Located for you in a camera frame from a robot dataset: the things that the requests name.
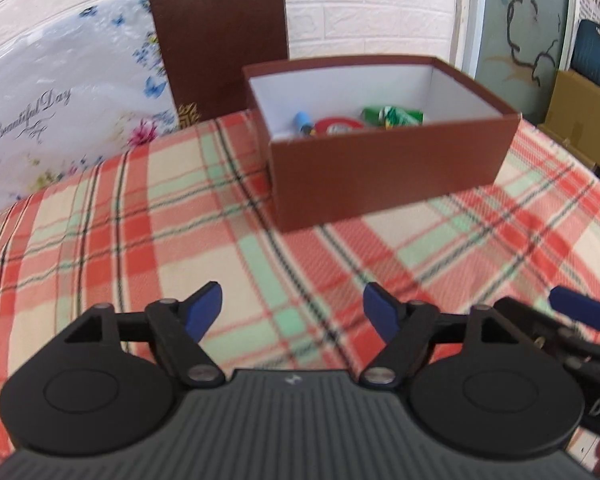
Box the red tape roll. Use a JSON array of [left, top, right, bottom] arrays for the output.
[[312, 116, 366, 136]]

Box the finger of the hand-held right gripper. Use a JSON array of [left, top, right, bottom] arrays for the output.
[[550, 286, 600, 333], [495, 296, 600, 366]]

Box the white floral plastic bag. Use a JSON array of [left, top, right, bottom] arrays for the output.
[[0, 0, 181, 221]]

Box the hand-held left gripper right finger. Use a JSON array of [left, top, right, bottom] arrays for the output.
[[361, 282, 533, 390]]

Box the blue tape roll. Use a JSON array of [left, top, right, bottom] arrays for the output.
[[292, 111, 315, 137]]

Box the brown cardboard box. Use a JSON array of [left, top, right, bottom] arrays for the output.
[[242, 56, 522, 233]]

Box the white door frame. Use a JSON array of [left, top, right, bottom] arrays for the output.
[[450, 0, 488, 78]]

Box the brown box lid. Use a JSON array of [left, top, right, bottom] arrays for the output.
[[147, 0, 289, 131]]

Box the red plaid tablecloth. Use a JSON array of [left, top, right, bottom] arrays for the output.
[[0, 110, 600, 480]]

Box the tan cardboard carton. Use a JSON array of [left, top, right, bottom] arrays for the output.
[[537, 69, 600, 171]]

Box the cartoon wall panel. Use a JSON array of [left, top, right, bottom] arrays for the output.
[[472, 0, 578, 126]]

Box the dark blue chair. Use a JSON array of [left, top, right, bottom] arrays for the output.
[[570, 19, 600, 101]]

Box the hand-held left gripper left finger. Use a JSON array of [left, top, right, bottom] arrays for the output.
[[62, 281, 226, 388]]

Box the green packet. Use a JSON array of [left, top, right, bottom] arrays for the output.
[[361, 105, 425, 131]]

